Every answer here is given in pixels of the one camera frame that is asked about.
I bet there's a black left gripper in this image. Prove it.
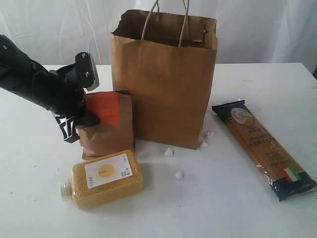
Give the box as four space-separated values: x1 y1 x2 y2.
32 64 100 143

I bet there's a yellow millet plastic bottle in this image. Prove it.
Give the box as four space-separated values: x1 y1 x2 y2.
59 150 143 210

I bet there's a brown paper bag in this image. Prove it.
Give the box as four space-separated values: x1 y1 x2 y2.
109 1 217 150

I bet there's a white putty lump by carton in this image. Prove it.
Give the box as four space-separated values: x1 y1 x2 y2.
174 171 184 180

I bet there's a black covered left arm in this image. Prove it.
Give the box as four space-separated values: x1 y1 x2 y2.
0 35 100 143

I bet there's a brown pouch with orange label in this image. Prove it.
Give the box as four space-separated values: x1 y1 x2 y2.
77 91 134 160

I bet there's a spaghetti packet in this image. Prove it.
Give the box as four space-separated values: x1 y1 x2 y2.
212 100 317 201

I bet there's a white putty lump centre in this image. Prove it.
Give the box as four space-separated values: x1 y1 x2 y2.
164 147 174 157

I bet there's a white putty lump front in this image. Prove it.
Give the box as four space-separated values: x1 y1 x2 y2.
200 140 209 148

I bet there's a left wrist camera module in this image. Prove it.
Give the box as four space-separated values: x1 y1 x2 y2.
75 52 100 91

